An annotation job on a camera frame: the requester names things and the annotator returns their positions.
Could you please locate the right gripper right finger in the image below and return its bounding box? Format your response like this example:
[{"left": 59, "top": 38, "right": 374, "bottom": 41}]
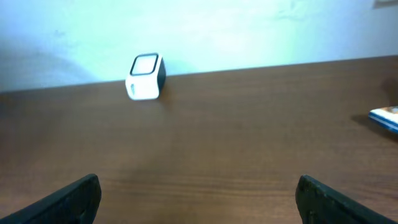
[{"left": 295, "top": 175, "right": 397, "bottom": 224}]

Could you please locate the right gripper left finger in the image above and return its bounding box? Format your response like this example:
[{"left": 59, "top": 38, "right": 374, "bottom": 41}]
[{"left": 1, "top": 174, "right": 101, "bottom": 224}]

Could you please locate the yellow chips bag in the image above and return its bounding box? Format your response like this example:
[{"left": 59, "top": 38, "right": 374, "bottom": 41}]
[{"left": 368, "top": 106, "right": 398, "bottom": 134}]

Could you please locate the white barcode scanner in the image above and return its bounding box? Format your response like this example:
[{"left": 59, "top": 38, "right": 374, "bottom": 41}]
[{"left": 125, "top": 53, "right": 166, "bottom": 101}]

